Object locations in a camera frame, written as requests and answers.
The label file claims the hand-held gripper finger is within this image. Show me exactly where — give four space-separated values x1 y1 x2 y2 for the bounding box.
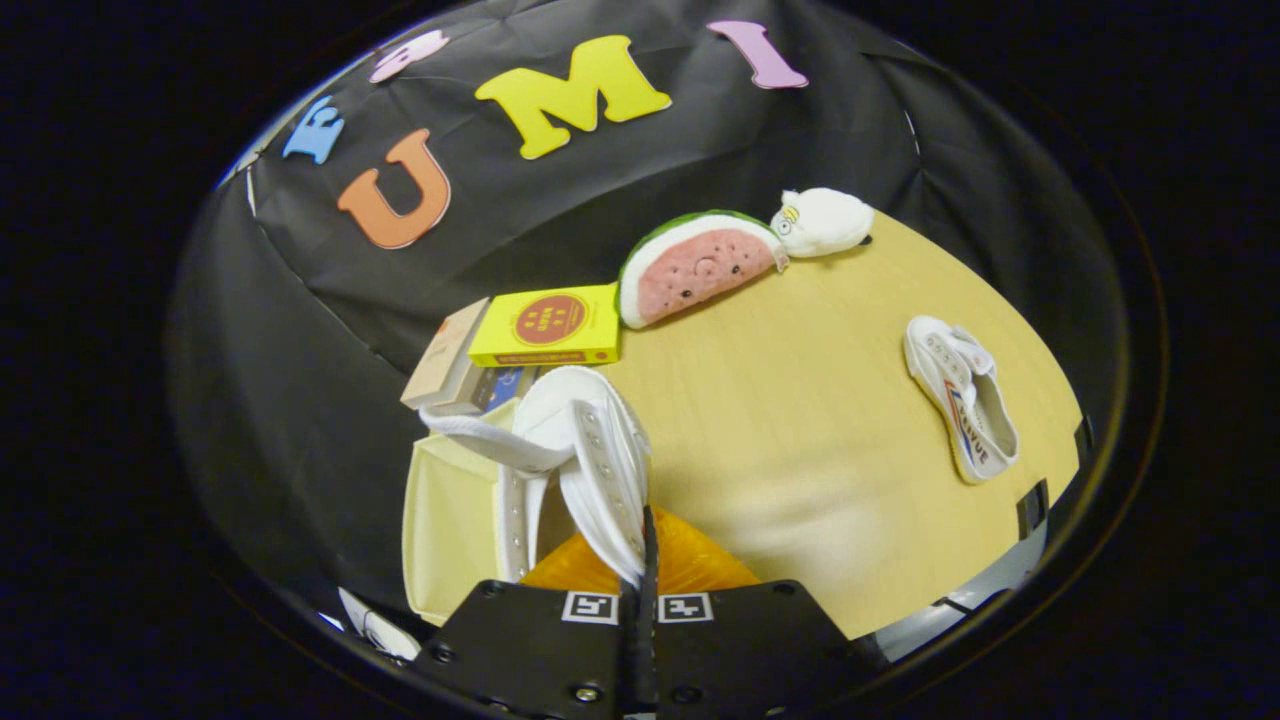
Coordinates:
642 505 881 720
412 558 642 720

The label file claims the white canvas shoe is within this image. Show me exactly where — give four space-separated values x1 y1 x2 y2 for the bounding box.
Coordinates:
903 316 1021 485
418 365 653 591

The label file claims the beige fabric storage box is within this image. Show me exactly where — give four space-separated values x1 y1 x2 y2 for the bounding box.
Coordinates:
402 398 561 626

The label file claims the white device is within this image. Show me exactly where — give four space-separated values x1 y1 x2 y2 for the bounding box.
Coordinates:
338 588 423 663

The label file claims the blue book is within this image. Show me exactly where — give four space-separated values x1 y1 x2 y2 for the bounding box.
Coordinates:
475 365 541 413

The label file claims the grey book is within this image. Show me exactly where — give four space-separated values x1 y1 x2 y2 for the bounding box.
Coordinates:
440 360 501 416

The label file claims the yellow book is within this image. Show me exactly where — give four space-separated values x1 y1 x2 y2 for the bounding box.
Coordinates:
467 283 621 369

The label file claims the beige book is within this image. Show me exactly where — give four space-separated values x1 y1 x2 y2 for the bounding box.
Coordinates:
400 297 491 411

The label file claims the watermelon slice plush toy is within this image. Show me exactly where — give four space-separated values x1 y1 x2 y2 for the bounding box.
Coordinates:
618 209 786 330

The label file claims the black table edge clip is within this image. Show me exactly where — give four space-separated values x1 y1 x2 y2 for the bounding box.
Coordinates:
1015 480 1051 543

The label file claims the white plush toy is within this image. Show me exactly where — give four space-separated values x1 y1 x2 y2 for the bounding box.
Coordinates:
770 188 876 259

